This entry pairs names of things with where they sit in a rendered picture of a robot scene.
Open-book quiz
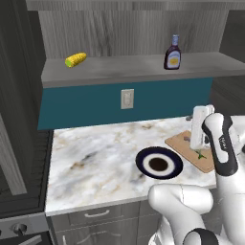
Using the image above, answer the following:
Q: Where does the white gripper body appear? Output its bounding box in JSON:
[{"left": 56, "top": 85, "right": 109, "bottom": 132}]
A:
[{"left": 189, "top": 104, "right": 215, "bottom": 151}]

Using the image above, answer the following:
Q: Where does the wooden cutting board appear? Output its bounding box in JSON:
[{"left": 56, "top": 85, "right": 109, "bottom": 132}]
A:
[{"left": 164, "top": 129, "right": 215, "bottom": 174}]

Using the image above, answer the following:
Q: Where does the dark blue round plate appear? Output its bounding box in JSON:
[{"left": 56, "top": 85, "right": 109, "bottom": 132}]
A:
[{"left": 135, "top": 145, "right": 185, "bottom": 181}]

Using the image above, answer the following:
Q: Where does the dark condiment bottle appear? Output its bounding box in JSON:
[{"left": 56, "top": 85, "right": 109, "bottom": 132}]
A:
[{"left": 163, "top": 33, "right": 183, "bottom": 71}]

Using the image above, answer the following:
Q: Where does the grey open cabinet shelf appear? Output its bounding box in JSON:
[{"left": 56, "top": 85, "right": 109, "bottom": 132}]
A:
[{"left": 26, "top": 0, "right": 245, "bottom": 89}]

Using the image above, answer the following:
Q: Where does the grey drawer front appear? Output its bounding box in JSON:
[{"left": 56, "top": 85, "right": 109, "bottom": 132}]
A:
[{"left": 67, "top": 202, "right": 142, "bottom": 228}]

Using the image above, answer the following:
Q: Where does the yellow corn cob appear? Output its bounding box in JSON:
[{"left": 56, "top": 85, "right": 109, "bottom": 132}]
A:
[{"left": 64, "top": 52, "right": 88, "bottom": 69}]

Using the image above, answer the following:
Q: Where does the grey cupboard door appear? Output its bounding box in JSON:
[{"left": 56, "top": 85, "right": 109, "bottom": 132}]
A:
[{"left": 55, "top": 217, "right": 140, "bottom": 245}]

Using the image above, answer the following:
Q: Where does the dark range hood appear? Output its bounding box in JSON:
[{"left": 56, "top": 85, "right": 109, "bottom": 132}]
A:
[{"left": 0, "top": 0, "right": 48, "bottom": 196}]

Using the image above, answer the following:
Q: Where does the dark stove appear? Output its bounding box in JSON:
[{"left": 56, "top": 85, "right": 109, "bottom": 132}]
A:
[{"left": 0, "top": 128, "right": 55, "bottom": 245}]

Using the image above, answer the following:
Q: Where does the round stove knob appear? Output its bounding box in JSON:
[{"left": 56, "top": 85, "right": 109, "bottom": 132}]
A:
[{"left": 11, "top": 223, "right": 29, "bottom": 237}]

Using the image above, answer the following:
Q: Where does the white wall outlet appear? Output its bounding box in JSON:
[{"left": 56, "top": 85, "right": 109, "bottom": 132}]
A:
[{"left": 120, "top": 88, "right": 135, "bottom": 110}]

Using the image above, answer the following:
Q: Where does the dark wall cabinet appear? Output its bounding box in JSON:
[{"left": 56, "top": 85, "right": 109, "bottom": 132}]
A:
[{"left": 218, "top": 9, "right": 245, "bottom": 64}]

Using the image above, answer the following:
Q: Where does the silver drawer handle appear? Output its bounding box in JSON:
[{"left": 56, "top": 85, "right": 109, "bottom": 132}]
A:
[{"left": 83, "top": 209, "right": 111, "bottom": 219}]

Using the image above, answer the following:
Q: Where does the silver oven handle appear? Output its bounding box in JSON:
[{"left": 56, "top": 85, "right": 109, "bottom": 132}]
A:
[{"left": 18, "top": 234, "right": 43, "bottom": 245}]

